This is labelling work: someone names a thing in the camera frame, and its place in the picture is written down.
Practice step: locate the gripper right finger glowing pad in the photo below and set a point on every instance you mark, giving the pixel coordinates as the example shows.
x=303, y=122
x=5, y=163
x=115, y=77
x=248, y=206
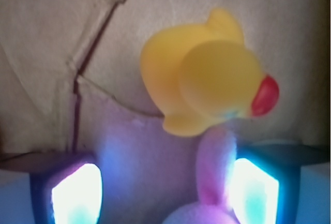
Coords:
x=281, y=183

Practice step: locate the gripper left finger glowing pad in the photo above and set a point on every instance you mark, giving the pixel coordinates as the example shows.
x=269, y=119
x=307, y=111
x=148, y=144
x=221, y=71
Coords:
x=50, y=187

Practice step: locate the yellow rubber duck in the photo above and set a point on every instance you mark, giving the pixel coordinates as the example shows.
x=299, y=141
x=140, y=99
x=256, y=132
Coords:
x=201, y=75

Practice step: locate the pink plush bunny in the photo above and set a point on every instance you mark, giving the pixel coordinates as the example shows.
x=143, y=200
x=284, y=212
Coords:
x=216, y=156

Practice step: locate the brown paper bag bin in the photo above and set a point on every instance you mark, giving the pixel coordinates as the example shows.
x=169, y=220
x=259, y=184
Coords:
x=70, y=80

